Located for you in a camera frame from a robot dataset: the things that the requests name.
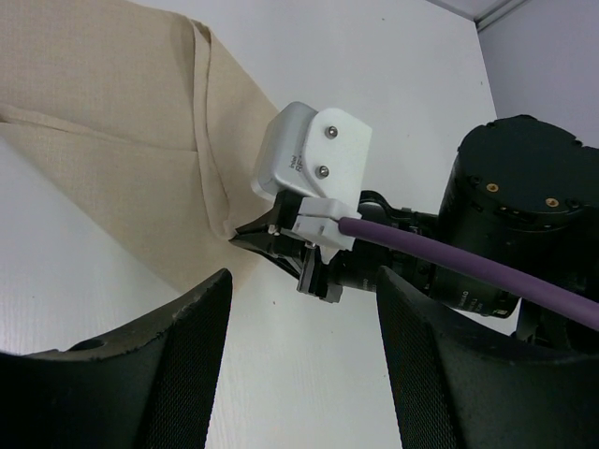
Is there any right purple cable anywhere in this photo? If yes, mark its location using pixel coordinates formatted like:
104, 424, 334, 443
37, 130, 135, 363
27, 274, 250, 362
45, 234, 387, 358
339, 215, 599, 333

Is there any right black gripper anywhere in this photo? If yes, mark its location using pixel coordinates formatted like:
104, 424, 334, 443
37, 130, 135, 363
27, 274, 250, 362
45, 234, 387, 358
229, 191, 421, 302

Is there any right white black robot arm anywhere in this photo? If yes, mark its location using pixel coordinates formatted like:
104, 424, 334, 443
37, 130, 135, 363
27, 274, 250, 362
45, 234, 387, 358
233, 115, 598, 354

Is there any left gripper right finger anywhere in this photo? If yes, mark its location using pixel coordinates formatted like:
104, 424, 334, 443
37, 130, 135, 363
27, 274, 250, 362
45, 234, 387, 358
376, 268, 598, 448

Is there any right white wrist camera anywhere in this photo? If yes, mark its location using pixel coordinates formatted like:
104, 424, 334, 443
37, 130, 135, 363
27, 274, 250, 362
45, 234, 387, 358
248, 101, 374, 263

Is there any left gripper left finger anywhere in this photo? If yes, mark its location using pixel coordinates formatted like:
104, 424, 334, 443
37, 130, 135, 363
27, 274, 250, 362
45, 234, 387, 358
1, 269, 233, 448

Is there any beige cloth napkin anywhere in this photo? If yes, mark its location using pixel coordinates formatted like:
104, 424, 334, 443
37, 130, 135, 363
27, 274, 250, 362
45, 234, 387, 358
1, 1, 277, 292

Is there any right aluminium frame post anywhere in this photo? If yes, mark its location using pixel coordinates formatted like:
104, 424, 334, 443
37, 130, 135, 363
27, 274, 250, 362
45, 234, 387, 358
474, 0, 530, 30

